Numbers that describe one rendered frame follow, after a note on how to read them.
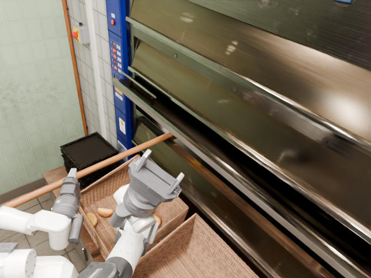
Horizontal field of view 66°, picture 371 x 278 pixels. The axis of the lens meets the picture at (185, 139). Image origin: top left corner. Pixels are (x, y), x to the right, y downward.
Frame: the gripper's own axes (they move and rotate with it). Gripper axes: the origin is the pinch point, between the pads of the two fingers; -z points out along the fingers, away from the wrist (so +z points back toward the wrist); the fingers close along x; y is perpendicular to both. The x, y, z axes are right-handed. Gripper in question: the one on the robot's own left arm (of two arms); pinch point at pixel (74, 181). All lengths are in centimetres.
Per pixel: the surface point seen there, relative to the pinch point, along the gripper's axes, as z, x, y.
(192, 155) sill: -27, 10, 52
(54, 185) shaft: -4.8, 7.6, -10.0
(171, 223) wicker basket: -13, 48, 42
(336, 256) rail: 44, -15, 83
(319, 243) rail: 39, -15, 80
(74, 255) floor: -42, 128, -28
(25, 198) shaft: 2.0, 7.6, -19.6
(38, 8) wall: -133, -29, -47
